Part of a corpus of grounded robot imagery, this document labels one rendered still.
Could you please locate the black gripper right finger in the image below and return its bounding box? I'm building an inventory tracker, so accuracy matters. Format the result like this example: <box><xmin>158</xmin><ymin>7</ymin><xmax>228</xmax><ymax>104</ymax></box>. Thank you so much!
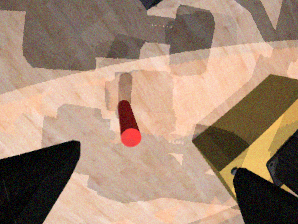
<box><xmin>233</xmin><ymin>168</ymin><xmax>298</xmax><ymax>224</ymax></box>

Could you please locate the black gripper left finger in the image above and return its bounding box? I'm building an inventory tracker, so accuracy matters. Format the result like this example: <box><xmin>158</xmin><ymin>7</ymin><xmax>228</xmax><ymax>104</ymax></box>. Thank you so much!
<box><xmin>0</xmin><ymin>140</ymin><xmax>81</xmax><ymax>224</ymax></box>

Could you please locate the dark red peg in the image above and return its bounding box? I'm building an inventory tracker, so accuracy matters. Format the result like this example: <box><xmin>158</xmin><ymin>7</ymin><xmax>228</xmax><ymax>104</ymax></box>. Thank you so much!
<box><xmin>117</xmin><ymin>100</ymin><xmax>141</xmax><ymax>148</ymax></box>

